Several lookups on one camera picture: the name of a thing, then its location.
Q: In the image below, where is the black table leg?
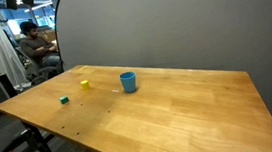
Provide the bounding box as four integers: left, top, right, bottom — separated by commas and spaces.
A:
21, 117, 58, 152

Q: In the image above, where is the grey backdrop panel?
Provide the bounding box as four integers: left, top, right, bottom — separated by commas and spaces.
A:
51, 0, 272, 143

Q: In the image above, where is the blue plastic cup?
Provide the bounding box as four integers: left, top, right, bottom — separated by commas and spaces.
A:
119, 70, 139, 94

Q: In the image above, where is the yellow cube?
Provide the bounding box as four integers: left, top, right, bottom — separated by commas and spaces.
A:
79, 78, 91, 91

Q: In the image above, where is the seated man in brown sweater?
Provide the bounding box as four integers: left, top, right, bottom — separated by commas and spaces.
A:
16, 17, 63, 71

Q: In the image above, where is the green cube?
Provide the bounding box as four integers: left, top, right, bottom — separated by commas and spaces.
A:
59, 95, 70, 105

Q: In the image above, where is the grey office chair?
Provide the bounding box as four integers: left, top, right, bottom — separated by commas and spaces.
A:
15, 42, 61, 87

